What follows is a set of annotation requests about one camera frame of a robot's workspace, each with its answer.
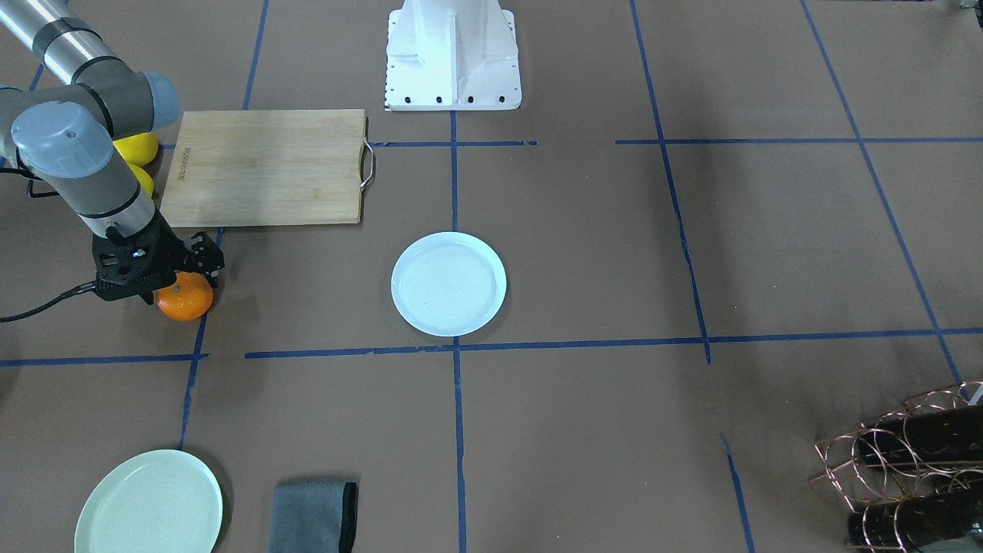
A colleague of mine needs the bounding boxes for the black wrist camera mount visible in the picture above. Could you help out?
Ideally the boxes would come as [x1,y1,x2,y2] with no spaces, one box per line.
[185,231,225,272]

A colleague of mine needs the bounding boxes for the orange fruit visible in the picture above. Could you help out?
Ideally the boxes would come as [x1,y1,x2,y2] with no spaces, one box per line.
[155,272,214,322]

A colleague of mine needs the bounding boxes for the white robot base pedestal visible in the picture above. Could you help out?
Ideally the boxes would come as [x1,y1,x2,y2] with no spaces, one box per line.
[384,1,523,111]

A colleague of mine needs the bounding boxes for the grey folded cloth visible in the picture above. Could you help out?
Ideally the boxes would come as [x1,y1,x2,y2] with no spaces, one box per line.
[267,479,359,552]

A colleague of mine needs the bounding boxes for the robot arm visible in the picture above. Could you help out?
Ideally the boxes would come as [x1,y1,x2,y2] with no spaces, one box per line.
[1,1,225,302]

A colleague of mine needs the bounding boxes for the bamboo cutting board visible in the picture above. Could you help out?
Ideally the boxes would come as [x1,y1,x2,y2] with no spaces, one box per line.
[159,109,375,228]

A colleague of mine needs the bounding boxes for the light blue plate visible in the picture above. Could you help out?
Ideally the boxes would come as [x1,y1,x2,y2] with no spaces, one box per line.
[390,232,507,337]

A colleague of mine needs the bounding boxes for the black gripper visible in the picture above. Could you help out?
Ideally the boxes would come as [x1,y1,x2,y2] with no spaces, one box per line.
[92,216,225,306]

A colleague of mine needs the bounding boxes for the yellow lemon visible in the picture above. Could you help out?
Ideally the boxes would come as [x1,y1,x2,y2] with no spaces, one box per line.
[127,162,155,198]
[113,132,161,167]

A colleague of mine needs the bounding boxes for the dark green wine bottle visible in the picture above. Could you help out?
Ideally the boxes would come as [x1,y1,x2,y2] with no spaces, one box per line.
[856,405,982,469]

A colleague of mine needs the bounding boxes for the light green plate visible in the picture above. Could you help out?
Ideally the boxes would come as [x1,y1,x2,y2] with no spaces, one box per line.
[74,449,223,552]

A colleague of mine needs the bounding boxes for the upper yellow lemon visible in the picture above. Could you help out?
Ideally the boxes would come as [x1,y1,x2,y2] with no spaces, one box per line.
[113,132,161,167]

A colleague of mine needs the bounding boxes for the copper wire bottle rack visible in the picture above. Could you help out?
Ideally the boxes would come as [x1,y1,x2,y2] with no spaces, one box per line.
[813,382,981,552]

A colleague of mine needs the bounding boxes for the lower yellow lemon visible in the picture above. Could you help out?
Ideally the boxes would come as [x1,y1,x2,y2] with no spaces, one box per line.
[127,162,155,198]

